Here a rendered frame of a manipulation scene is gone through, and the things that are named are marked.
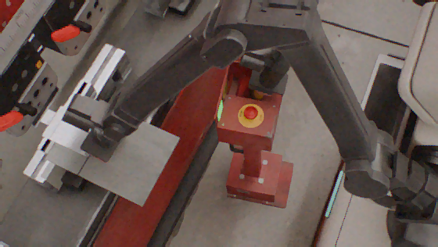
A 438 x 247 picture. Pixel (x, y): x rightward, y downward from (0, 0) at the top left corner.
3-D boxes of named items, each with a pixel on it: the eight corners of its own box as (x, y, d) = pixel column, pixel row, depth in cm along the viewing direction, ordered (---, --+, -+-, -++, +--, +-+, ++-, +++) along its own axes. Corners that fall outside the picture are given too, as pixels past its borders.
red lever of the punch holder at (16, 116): (0, 127, 92) (37, 106, 100) (-19, 118, 93) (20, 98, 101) (0, 136, 93) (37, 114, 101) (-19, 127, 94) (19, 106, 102)
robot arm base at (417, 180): (437, 224, 92) (454, 162, 95) (407, 204, 88) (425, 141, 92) (398, 221, 99) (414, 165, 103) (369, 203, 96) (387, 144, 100)
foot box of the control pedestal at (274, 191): (285, 209, 216) (287, 202, 205) (226, 196, 220) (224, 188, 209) (294, 163, 223) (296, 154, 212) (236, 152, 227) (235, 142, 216)
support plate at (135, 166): (142, 207, 119) (141, 205, 118) (46, 159, 125) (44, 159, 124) (180, 138, 124) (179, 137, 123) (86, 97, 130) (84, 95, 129)
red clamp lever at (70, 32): (62, 37, 98) (92, 23, 106) (44, 29, 99) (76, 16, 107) (61, 45, 99) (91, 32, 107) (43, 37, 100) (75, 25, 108)
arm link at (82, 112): (125, 134, 98) (141, 98, 102) (66, 107, 95) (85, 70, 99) (108, 156, 108) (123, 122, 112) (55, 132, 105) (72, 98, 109)
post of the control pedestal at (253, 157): (258, 177, 210) (258, 126, 160) (245, 174, 210) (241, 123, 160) (261, 165, 212) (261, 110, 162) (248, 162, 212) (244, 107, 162)
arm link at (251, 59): (293, 61, 129) (298, 36, 134) (249, 45, 128) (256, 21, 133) (277, 88, 139) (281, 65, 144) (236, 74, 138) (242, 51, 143)
